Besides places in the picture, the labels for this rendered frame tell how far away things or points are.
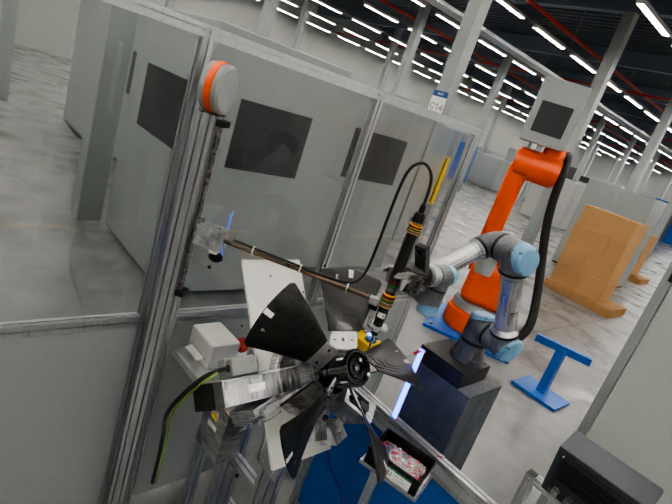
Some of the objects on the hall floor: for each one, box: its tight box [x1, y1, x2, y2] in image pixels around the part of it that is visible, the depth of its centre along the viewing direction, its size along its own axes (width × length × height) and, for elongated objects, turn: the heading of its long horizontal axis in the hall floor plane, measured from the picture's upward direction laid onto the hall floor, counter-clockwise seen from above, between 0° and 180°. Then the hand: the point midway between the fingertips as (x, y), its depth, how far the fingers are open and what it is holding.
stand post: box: [204, 427, 253, 504], centre depth 194 cm, size 4×9×115 cm, turn 88°
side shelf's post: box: [179, 440, 206, 504], centre depth 214 cm, size 4×4×83 cm
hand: (392, 271), depth 153 cm, fingers closed on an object, 4 cm apart
